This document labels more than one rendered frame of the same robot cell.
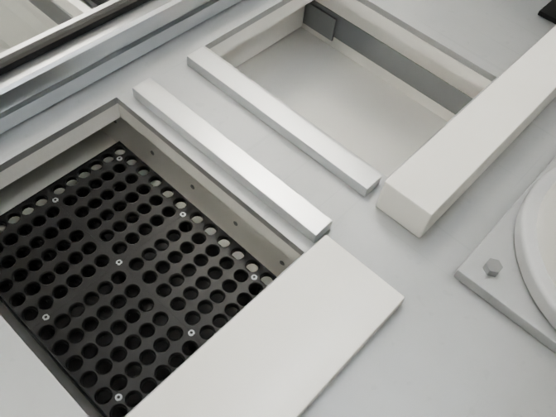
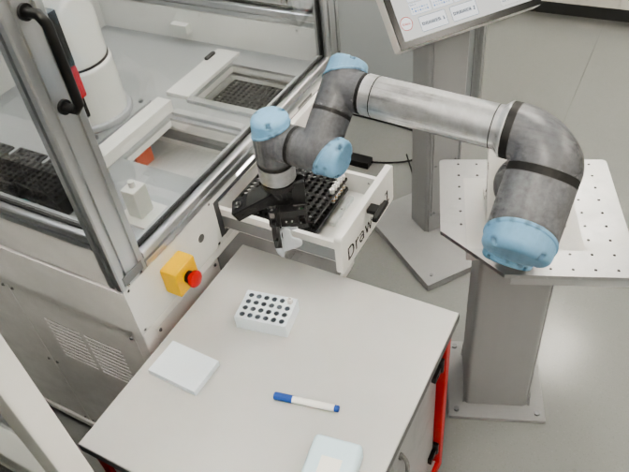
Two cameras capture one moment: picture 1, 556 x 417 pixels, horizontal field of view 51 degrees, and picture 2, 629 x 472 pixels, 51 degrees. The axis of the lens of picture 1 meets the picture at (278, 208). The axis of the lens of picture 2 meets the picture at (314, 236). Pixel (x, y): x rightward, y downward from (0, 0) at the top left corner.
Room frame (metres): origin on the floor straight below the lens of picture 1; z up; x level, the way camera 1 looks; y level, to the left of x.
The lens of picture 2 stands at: (1.95, 0.19, 1.91)
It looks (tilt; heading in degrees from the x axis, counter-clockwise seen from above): 43 degrees down; 177
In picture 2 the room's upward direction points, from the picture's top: 7 degrees counter-clockwise
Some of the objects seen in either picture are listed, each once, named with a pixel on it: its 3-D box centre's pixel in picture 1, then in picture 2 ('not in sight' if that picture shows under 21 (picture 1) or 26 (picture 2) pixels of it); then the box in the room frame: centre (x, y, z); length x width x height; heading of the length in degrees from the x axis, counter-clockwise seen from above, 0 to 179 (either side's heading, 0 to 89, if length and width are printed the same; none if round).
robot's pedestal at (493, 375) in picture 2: not in sight; (504, 307); (0.76, 0.78, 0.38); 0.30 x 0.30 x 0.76; 75
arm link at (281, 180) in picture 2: not in sight; (276, 169); (0.90, 0.18, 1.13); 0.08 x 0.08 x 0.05
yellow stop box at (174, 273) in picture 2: not in sight; (181, 273); (0.89, -0.07, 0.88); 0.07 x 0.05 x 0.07; 144
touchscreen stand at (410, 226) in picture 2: not in sight; (446, 130); (0.01, 0.81, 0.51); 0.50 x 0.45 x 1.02; 18
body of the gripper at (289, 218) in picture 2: not in sight; (285, 199); (0.90, 0.19, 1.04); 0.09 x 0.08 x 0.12; 85
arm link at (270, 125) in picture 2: not in sight; (273, 139); (0.91, 0.18, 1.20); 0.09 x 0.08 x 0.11; 52
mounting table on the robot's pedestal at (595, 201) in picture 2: not in sight; (526, 228); (0.76, 0.80, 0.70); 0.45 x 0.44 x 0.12; 75
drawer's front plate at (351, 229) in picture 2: not in sight; (365, 216); (0.80, 0.37, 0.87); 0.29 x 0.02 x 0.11; 144
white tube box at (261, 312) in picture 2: not in sight; (267, 313); (0.97, 0.10, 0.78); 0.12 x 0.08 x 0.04; 64
